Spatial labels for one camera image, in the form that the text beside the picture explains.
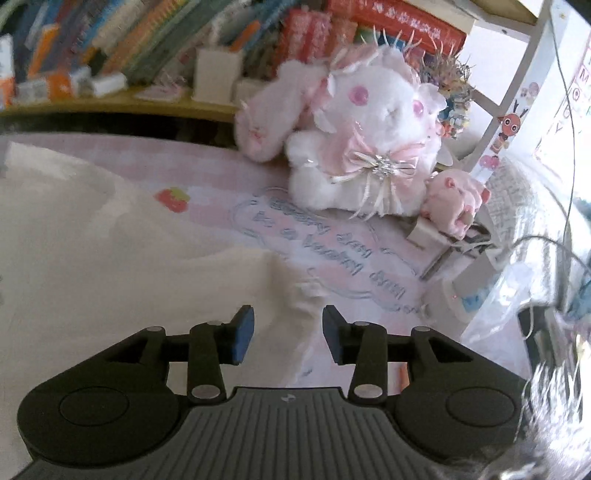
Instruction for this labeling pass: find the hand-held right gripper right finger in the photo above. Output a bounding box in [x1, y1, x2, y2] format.
[322, 305, 476, 402]

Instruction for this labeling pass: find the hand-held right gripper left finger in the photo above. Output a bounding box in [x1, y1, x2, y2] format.
[95, 305, 256, 401]

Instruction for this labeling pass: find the white t-shirt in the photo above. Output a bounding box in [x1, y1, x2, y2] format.
[0, 141, 324, 480]

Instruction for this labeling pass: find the pink checked bedsheet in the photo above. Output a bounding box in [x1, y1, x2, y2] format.
[0, 133, 532, 391]

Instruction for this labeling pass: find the white charging device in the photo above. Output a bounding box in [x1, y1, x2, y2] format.
[441, 251, 505, 322]

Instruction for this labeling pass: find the small pink plush toy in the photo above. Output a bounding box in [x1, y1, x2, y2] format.
[420, 170, 491, 238]

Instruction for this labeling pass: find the small white box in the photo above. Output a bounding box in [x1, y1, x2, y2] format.
[233, 78, 269, 103]

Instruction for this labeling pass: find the pink small tray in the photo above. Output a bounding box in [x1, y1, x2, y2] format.
[135, 84, 186, 103]

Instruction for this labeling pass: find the white pen holder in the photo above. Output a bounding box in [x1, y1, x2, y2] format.
[191, 46, 245, 104]

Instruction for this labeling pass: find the wooden shelf board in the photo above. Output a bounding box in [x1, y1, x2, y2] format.
[0, 85, 241, 123]

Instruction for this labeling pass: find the spiky plush ornament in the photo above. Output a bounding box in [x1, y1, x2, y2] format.
[425, 46, 476, 139]

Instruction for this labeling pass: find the white power adapter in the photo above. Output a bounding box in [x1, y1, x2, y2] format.
[91, 73, 128, 96]

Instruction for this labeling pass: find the orange white toothpaste box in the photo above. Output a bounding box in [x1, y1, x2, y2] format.
[17, 69, 93, 101]

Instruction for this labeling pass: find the wooden bookshelf with books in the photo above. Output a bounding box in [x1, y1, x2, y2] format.
[0, 0, 467, 88]

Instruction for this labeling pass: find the upper wooden shelf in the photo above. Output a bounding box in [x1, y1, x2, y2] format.
[466, 0, 543, 35]

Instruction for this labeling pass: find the black cable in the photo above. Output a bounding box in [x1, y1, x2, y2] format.
[508, 0, 591, 315]

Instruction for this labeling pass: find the wall poster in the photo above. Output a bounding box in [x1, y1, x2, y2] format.
[534, 41, 591, 182]

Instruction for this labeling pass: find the white shelf frame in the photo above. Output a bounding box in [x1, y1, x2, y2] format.
[459, 0, 570, 172]

